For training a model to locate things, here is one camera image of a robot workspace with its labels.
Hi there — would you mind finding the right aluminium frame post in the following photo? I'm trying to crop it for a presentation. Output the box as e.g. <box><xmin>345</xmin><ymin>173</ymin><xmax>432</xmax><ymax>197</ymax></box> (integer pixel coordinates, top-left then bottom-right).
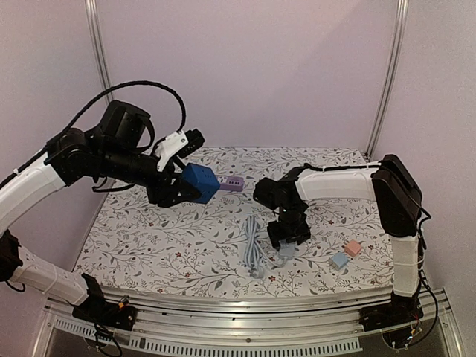
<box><xmin>364</xmin><ymin>0</ymin><xmax>409</xmax><ymax>159</ymax></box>

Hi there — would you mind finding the front aluminium rail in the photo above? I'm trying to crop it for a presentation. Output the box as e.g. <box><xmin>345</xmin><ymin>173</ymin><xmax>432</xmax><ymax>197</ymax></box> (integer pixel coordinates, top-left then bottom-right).
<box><xmin>31</xmin><ymin>286</ymin><xmax>462</xmax><ymax>357</ymax></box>

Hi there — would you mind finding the light blue charger plug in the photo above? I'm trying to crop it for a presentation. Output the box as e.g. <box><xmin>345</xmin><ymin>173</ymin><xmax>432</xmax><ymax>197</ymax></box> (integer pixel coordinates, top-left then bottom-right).
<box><xmin>329</xmin><ymin>252</ymin><xmax>349</xmax><ymax>271</ymax></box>

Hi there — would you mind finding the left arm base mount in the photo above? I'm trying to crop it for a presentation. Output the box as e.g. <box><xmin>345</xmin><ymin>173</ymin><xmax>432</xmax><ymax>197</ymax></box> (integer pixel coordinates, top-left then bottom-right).
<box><xmin>72</xmin><ymin>297</ymin><xmax>138</xmax><ymax>331</ymax></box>

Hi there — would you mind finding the light blue cable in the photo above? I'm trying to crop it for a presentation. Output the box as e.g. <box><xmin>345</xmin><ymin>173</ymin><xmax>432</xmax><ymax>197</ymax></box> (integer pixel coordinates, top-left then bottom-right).
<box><xmin>243</xmin><ymin>214</ymin><xmax>289</xmax><ymax>280</ymax></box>

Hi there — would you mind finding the floral patterned table mat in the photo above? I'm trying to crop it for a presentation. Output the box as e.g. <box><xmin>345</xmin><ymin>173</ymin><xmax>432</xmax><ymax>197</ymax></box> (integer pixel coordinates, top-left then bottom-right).
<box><xmin>74</xmin><ymin>147</ymin><xmax>403</xmax><ymax>300</ymax></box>

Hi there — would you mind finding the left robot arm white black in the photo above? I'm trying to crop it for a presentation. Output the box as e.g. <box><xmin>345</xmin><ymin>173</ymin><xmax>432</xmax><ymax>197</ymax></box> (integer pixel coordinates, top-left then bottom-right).
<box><xmin>1</xmin><ymin>80</ymin><xmax>205</xmax><ymax>323</ymax></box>

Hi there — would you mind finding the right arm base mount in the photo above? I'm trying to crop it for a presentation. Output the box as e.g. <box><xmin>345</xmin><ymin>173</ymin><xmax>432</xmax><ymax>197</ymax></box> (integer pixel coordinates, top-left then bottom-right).
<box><xmin>358</xmin><ymin>293</ymin><xmax>424</xmax><ymax>332</ymax></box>

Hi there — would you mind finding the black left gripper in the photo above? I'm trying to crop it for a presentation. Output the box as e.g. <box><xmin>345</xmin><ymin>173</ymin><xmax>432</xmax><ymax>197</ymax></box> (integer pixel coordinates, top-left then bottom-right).
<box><xmin>98</xmin><ymin>143</ymin><xmax>202</xmax><ymax>208</ymax></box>

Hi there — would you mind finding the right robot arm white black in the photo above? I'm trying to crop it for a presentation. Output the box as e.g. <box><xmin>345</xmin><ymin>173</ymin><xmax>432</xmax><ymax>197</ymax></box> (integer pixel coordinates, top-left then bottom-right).
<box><xmin>253</xmin><ymin>154</ymin><xmax>431</xmax><ymax>324</ymax></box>

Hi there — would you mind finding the dark blue cube socket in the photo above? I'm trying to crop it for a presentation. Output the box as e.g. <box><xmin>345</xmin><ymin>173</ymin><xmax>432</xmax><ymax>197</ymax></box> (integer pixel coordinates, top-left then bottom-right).
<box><xmin>181</xmin><ymin>163</ymin><xmax>220</xmax><ymax>204</ymax></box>

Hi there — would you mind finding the purple power strip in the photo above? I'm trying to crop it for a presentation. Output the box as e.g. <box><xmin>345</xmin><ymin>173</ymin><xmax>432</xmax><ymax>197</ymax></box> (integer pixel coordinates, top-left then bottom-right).
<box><xmin>216</xmin><ymin>176</ymin><xmax>245</xmax><ymax>192</ymax></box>

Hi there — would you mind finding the aluminium frame post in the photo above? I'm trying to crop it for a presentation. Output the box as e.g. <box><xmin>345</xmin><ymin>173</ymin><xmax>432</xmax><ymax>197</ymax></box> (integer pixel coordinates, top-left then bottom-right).
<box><xmin>85</xmin><ymin>0</ymin><xmax>111</xmax><ymax>90</ymax></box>
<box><xmin>364</xmin><ymin>0</ymin><xmax>409</xmax><ymax>159</ymax></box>

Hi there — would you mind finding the left aluminium frame post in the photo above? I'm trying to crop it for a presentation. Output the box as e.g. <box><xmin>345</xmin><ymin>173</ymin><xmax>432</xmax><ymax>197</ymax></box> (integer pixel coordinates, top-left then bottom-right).
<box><xmin>85</xmin><ymin>0</ymin><xmax>111</xmax><ymax>90</ymax></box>

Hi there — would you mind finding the pink charger cube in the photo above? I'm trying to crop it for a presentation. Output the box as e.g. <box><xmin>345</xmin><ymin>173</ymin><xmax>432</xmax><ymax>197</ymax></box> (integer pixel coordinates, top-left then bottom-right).
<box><xmin>344</xmin><ymin>239</ymin><xmax>362</xmax><ymax>257</ymax></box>

